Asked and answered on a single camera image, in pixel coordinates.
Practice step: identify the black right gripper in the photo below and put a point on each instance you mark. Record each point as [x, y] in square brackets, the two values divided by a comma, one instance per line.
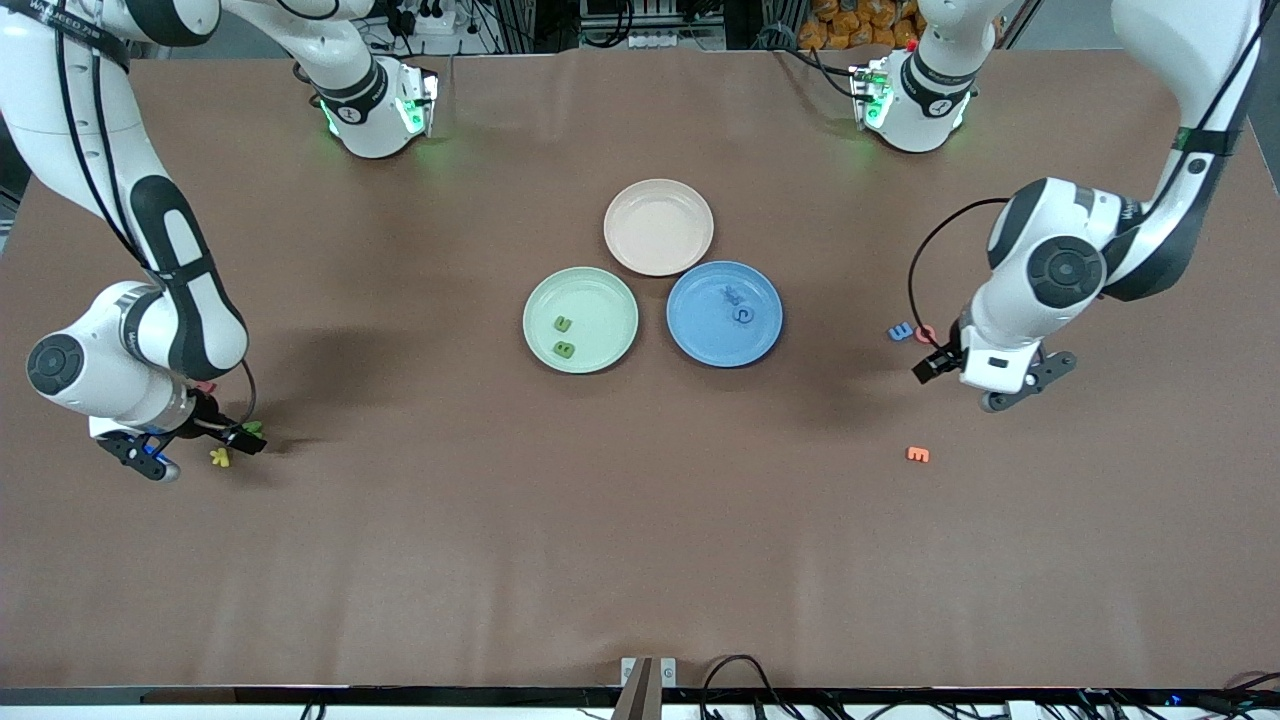
[209, 418]

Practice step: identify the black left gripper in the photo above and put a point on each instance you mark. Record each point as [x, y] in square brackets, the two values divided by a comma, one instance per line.
[941, 361]

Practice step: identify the blue foam letter C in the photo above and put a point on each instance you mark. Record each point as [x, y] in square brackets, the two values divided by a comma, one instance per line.
[744, 315]

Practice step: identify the green foam letter B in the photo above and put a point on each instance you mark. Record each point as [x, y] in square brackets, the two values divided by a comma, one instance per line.
[563, 349]

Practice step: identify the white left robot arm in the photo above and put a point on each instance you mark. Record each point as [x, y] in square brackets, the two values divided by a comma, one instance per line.
[1010, 310]

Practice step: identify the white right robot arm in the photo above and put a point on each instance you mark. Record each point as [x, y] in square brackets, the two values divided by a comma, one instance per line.
[110, 370]

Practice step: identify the red foam letter Q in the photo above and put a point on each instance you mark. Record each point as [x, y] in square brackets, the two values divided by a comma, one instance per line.
[926, 332]

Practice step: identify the blue foam letter E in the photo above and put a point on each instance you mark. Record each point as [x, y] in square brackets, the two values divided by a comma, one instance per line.
[900, 331]

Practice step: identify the blue round plate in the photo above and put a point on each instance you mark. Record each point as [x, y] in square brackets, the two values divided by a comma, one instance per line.
[710, 335]

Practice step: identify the beige round plate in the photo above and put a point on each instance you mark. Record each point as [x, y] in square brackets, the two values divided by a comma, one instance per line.
[659, 227]

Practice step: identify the brown table cover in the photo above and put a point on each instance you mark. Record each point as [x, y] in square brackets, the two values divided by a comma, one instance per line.
[640, 520]

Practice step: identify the light green round plate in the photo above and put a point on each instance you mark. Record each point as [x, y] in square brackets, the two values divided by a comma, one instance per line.
[605, 320]

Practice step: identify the orange snack bags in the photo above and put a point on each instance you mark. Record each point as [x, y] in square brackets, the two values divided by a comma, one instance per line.
[860, 22]

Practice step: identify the white power strip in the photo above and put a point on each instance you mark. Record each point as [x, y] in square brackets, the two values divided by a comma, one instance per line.
[430, 18]

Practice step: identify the grey metal table bracket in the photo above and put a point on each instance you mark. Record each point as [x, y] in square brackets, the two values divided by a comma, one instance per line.
[668, 672]

